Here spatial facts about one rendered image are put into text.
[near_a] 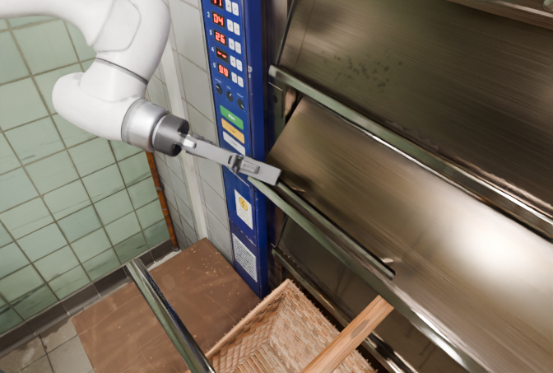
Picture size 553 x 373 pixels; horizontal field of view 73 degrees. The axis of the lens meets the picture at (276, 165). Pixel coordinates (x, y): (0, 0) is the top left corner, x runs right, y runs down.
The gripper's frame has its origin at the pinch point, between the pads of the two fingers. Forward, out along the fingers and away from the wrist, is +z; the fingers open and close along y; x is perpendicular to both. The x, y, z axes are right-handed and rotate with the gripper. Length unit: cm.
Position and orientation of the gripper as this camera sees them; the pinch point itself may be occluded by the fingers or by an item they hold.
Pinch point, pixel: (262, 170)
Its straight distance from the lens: 70.1
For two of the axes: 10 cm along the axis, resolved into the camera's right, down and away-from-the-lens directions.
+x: -3.6, 9.3, 0.1
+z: 9.3, 3.6, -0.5
